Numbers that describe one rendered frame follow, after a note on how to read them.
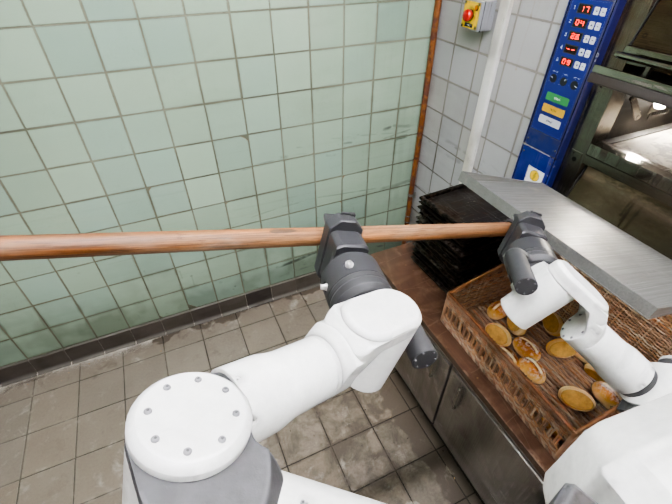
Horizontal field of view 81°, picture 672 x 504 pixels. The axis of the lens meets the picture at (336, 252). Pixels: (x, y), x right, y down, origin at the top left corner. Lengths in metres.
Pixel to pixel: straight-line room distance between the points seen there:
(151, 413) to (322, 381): 0.16
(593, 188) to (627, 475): 1.25
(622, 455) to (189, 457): 0.33
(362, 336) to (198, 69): 1.44
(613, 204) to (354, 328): 1.25
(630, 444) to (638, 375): 0.39
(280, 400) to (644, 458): 0.29
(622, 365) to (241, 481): 0.65
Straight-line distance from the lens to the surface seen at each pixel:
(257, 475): 0.28
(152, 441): 0.28
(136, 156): 1.80
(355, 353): 0.40
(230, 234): 0.58
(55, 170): 1.84
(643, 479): 0.42
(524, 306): 0.72
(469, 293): 1.51
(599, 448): 0.44
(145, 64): 1.69
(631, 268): 1.08
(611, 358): 0.78
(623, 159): 1.50
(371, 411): 1.96
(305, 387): 0.38
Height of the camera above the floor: 1.72
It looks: 40 degrees down
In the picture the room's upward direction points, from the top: straight up
